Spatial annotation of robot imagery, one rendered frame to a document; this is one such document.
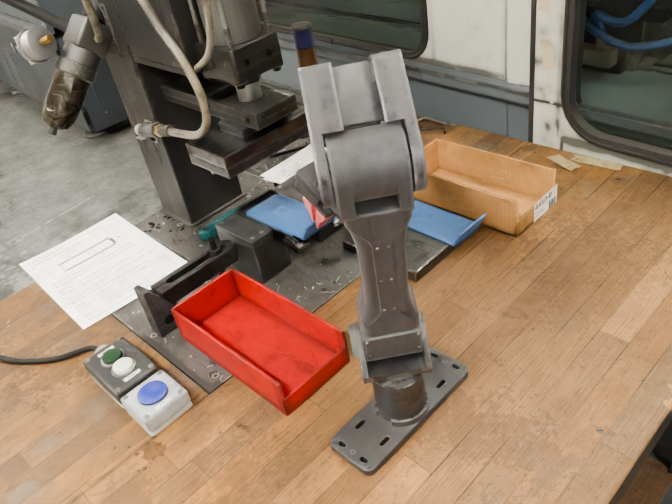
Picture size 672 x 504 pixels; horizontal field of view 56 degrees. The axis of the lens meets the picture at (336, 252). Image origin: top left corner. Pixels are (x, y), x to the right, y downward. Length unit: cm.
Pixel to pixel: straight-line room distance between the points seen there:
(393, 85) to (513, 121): 93
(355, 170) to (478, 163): 71
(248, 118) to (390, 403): 46
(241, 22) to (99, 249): 57
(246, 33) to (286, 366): 47
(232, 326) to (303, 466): 28
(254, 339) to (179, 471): 23
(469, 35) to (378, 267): 95
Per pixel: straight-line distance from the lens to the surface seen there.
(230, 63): 93
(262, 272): 105
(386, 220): 57
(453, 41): 153
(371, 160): 52
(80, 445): 94
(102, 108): 420
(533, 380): 86
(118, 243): 130
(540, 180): 116
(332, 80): 56
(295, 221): 102
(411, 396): 77
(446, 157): 126
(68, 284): 124
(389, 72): 56
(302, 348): 92
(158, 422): 89
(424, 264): 100
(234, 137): 99
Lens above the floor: 154
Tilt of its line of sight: 36 degrees down
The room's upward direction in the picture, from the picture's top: 11 degrees counter-clockwise
